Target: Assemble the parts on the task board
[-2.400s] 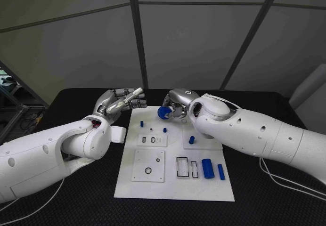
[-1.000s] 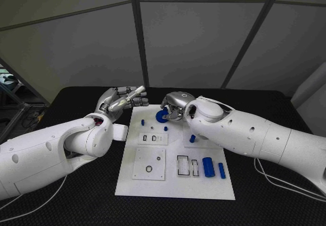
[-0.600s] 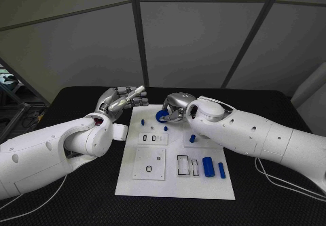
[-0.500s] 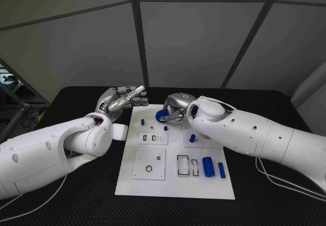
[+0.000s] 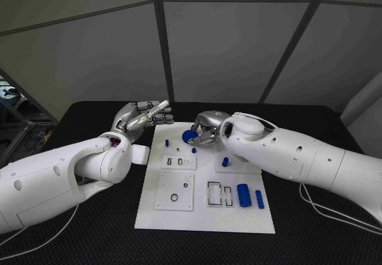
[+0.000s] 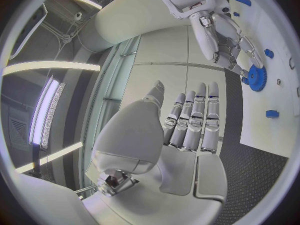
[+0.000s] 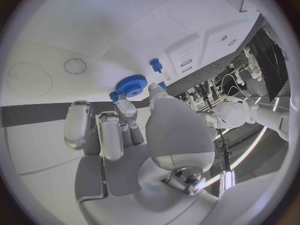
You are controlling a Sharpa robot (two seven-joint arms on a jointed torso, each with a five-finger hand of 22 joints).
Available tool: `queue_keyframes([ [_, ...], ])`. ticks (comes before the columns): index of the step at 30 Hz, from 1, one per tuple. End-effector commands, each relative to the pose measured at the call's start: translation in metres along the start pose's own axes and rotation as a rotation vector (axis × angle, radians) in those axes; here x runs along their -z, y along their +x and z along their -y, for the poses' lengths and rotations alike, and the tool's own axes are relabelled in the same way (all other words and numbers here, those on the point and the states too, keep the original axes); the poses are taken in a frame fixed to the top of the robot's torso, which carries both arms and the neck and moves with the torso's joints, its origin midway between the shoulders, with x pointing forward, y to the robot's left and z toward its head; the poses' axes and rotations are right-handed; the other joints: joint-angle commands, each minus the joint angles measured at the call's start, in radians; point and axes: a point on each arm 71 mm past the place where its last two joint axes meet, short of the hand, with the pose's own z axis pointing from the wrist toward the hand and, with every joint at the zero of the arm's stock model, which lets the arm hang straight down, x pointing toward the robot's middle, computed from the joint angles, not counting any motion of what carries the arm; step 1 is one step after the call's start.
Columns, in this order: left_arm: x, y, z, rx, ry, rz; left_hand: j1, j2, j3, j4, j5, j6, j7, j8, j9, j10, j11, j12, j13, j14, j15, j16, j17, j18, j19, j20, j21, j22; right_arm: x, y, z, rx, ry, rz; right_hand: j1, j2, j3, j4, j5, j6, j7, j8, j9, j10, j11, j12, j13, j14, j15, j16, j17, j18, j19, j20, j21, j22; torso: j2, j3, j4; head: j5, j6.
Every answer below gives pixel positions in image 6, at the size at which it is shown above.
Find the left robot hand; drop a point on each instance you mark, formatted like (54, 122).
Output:
(145, 200)

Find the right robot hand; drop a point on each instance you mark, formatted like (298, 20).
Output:
(226, 27)

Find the white task board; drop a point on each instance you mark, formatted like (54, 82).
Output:
(269, 97)

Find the small blue peg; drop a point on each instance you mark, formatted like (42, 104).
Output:
(236, 14)

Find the long blue block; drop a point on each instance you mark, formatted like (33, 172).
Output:
(242, 0)

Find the blue gear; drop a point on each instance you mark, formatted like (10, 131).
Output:
(257, 78)

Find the glowing light bar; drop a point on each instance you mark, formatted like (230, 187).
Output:
(43, 112)

